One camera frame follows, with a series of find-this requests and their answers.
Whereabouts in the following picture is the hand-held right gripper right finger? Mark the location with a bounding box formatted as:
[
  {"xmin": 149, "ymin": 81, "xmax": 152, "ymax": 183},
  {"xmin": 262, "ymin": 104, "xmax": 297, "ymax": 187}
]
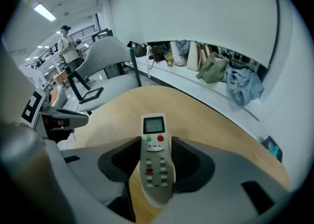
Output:
[{"xmin": 152, "ymin": 136, "xmax": 293, "ymax": 224}]

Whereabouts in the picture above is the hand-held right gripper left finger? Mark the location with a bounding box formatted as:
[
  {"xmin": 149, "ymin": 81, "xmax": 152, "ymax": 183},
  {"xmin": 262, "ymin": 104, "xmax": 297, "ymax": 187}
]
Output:
[{"xmin": 60, "ymin": 136, "xmax": 142, "ymax": 223}]

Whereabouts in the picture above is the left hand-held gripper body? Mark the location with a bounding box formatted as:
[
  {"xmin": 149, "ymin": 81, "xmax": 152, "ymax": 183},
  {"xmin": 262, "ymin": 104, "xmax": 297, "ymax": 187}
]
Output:
[{"xmin": 19, "ymin": 88, "xmax": 89, "ymax": 144}]

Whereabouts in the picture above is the white remote control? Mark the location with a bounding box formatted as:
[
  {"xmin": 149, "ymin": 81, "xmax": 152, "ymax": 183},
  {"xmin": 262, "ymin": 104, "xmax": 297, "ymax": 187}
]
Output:
[{"xmin": 139, "ymin": 112, "xmax": 177, "ymax": 208}]

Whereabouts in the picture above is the black bin with teal items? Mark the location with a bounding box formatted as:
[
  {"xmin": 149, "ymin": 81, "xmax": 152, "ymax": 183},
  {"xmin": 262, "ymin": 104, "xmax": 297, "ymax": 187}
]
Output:
[{"xmin": 261, "ymin": 135, "xmax": 283, "ymax": 164}]

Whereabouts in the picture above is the person's left hand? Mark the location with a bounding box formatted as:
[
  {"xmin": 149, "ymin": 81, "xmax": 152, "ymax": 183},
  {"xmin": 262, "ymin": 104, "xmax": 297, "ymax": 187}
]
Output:
[{"xmin": 50, "ymin": 119, "xmax": 76, "ymax": 135}]

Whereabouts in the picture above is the wooden table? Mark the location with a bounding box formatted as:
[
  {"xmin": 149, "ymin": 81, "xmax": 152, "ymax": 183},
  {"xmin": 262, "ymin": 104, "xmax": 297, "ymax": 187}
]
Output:
[{"xmin": 73, "ymin": 85, "xmax": 291, "ymax": 224}]

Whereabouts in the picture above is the grey upholstered armchair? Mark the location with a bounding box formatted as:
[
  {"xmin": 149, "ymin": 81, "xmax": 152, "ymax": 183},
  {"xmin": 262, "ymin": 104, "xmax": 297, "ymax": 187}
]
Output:
[{"xmin": 67, "ymin": 36, "xmax": 142, "ymax": 116}]

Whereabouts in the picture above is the blue denim garment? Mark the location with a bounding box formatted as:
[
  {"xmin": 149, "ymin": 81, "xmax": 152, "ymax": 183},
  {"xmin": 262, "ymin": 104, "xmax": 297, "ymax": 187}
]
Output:
[{"xmin": 225, "ymin": 65, "xmax": 265, "ymax": 107}]

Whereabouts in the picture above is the black handbag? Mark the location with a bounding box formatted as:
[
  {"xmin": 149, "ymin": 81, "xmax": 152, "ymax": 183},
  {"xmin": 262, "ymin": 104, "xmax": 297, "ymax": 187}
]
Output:
[{"xmin": 133, "ymin": 43, "xmax": 148, "ymax": 58}]

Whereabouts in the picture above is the olive green bag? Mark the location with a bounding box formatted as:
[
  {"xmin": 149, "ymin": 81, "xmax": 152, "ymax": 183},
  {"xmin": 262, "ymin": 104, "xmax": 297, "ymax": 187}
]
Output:
[{"xmin": 195, "ymin": 52, "xmax": 230, "ymax": 84}]

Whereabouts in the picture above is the white hanging cloth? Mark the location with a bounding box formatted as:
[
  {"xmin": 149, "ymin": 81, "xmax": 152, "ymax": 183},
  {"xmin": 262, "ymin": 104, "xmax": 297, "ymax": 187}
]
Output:
[{"xmin": 146, "ymin": 45, "xmax": 153, "ymax": 78}]

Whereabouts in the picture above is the ceiling light panel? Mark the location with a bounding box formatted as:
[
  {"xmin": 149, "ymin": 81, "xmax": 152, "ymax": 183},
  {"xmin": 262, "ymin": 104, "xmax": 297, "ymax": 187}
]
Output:
[{"xmin": 33, "ymin": 2, "xmax": 57, "ymax": 22}]

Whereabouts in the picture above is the dark brown handbag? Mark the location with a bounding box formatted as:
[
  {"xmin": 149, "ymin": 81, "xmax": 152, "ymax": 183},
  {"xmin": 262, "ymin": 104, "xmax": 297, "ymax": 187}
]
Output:
[{"xmin": 150, "ymin": 44, "xmax": 167, "ymax": 63}]

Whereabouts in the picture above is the cream tote bag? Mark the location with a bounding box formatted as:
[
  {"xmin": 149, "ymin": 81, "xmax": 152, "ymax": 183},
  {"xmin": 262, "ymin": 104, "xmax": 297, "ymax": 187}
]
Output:
[{"xmin": 185, "ymin": 41, "xmax": 205, "ymax": 72}]

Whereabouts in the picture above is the yellow handbag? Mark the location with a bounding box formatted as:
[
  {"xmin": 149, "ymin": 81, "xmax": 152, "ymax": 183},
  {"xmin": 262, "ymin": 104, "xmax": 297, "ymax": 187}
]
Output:
[{"xmin": 163, "ymin": 52, "xmax": 175, "ymax": 67}]

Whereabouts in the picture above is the pale pink bag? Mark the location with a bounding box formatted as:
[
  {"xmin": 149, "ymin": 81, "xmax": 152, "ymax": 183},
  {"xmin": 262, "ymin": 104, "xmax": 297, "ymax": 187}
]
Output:
[{"xmin": 170, "ymin": 41, "xmax": 187, "ymax": 67}]

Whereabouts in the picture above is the tan tote bag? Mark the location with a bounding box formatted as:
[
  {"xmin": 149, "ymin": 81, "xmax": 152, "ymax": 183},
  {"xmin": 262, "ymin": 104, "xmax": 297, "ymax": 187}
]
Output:
[{"xmin": 200, "ymin": 43, "xmax": 212, "ymax": 59}]

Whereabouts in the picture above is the plaid cloth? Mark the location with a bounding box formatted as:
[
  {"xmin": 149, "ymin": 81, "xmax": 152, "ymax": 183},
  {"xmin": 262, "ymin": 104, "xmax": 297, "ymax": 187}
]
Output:
[{"xmin": 175, "ymin": 39, "xmax": 191, "ymax": 56}]

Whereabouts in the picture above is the black wall pipe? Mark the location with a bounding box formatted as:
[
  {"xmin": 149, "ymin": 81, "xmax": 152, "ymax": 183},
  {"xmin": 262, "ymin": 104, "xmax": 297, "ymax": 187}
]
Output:
[{"xmin": 268, "ymin": 0, "xmax": 281, "ymax": 67}]

